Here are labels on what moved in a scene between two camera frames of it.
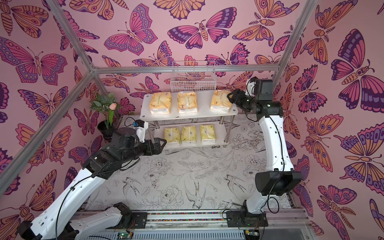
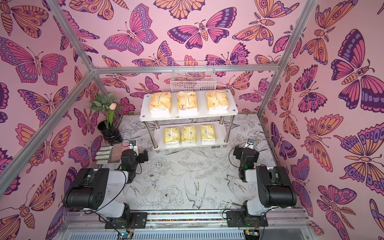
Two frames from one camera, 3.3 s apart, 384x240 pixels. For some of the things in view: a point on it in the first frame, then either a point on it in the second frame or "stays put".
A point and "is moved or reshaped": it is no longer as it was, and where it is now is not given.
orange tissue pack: [187, 102] stays put
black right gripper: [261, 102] → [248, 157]
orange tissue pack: [160, 103] stays put
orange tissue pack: [220, 101] is moved or reshaped
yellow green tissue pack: [172, 134] stays put
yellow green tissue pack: [207, 133] stays put
